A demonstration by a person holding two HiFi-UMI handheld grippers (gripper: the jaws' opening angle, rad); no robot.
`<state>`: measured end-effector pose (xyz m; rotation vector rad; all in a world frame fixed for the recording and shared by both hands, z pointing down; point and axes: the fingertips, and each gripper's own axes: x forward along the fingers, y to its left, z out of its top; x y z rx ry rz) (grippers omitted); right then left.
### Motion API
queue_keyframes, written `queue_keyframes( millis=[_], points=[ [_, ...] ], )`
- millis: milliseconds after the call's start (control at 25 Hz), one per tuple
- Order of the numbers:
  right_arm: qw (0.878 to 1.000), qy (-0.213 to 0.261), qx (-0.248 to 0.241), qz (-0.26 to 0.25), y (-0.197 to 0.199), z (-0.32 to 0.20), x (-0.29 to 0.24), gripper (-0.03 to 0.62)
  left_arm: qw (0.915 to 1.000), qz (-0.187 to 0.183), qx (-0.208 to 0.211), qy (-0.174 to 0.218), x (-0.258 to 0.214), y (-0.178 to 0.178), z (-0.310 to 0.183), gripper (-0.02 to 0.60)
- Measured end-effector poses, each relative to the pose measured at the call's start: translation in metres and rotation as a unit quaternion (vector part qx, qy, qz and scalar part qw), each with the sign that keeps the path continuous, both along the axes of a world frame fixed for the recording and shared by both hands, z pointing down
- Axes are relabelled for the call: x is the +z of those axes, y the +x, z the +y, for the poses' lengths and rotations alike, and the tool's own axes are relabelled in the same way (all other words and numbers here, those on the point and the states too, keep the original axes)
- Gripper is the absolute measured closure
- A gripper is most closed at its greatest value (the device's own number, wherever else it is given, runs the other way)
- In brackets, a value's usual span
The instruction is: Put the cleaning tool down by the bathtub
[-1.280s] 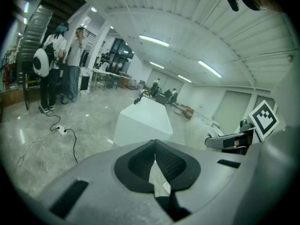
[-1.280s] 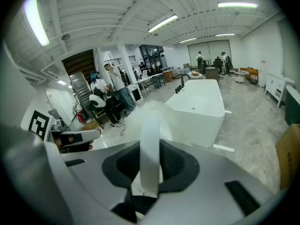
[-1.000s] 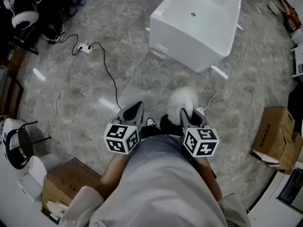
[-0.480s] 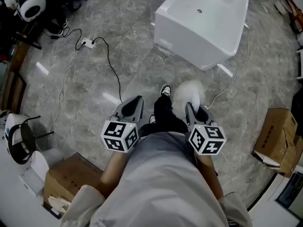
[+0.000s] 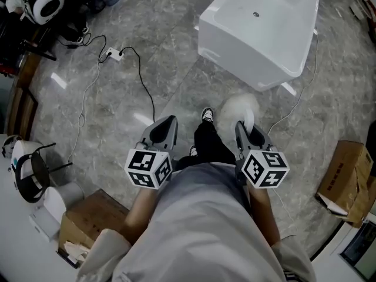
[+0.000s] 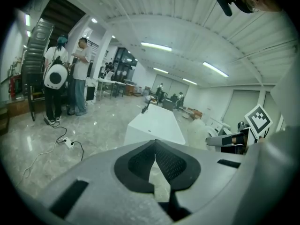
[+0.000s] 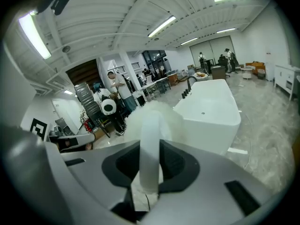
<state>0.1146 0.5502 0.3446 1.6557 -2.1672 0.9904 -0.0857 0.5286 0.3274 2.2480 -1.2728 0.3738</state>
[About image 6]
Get person's white shirt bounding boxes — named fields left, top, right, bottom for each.
left=243, top=62, right=300, bottom=225

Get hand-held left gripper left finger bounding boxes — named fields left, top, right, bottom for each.
left=39, top=139, right=174, bottom=225

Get black head-mounted camera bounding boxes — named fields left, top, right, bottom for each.
left=214, top=0, right=236, bottom=17

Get wooden box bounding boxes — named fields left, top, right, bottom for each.
left=125, top=83, right=136, bottom=97

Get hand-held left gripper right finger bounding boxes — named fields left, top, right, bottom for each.
left=154, top=139, right=245, bottom=214

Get red fire extinguisher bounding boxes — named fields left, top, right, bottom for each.
left=8, top=75, right=17, bottom=98

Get white power strip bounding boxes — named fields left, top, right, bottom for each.
left=62, top=136, right=75, bottom=149

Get round wire glasses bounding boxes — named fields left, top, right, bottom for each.
left=244, top=0, right=260, bottom=13

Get dark square box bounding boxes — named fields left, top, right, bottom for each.
left=162, top=98, right=174, bottom=112

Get white work table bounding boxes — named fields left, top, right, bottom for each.
left=97, top=77, right=128, bottom=101

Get dark metal staircase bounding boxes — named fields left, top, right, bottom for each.
left=21, top=19, right=55, bottom=122

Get brown cardboard box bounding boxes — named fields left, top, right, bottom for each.
left=187, top=107, right=203, bottom=121

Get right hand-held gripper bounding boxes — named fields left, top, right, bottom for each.
left=205, top=104, right=274, bottom=153

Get white rectangular bathtub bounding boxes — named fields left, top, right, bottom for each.
left=123, top=104, right=187, bottom=146

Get white floor cable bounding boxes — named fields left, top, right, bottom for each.
left=14, top=141, right=64, bottom=188

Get black bathtub faucet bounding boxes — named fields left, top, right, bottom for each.
left=141, top=99, right=151, bottom=114

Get black floor cable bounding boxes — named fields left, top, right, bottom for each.
left=71, top=141, right=85, bottom=162
left=42, top=111, right=68, bottom=143

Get long ceiling tube light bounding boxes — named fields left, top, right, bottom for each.
left=202, top=61, right=230, bottom=78
left=140, top=42, right=173, bottom=53
left=182, top=77, right=198, bottom=86
left=152, top=67, right=170, bottom=75

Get white round backpack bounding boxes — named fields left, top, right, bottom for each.
left=43, top=63, right=69, bottom=90

